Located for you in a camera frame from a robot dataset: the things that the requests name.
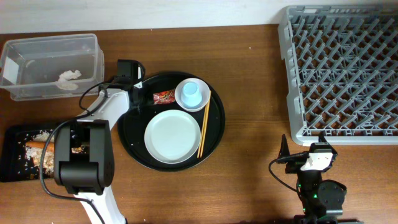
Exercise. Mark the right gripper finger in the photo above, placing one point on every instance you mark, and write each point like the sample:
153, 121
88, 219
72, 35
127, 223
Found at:
284, 148
321, 138

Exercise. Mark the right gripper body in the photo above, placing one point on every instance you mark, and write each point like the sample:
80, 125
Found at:
295, 167

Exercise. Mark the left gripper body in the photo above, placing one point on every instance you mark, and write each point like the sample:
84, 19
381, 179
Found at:
140, 103

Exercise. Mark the red snack wrapper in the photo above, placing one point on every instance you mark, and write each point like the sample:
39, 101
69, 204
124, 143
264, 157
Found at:
164, 97

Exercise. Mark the light blue cup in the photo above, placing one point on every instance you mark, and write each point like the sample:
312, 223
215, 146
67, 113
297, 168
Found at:
191, 95

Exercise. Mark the white tissue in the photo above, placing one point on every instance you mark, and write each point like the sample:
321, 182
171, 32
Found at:
65, 80

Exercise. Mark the white bowl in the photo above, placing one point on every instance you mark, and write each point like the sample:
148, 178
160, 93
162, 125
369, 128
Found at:
204, 89

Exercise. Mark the pale green plate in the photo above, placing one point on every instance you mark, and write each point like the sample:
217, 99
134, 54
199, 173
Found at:
172, 136

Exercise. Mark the orange carrot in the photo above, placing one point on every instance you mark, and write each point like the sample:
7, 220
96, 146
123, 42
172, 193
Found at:
37, 144

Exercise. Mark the rice and food leftovers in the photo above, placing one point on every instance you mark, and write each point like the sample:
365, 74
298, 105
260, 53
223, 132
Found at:
35, 154

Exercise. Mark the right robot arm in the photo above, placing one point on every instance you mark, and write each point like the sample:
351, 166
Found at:
322, 200

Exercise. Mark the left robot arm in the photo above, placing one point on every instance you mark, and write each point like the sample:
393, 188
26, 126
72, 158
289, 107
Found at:
84, 158

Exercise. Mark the grey dishwasher rack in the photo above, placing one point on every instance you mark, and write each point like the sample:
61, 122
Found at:
341, 64

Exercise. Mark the clear plastic bin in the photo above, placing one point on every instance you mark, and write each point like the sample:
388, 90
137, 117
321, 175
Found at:
31, 67

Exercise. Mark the round black serving tray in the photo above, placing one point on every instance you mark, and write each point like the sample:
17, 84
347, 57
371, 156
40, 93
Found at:
132, 125

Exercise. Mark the black rectangular tray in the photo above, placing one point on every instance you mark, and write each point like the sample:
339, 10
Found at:
15, 164

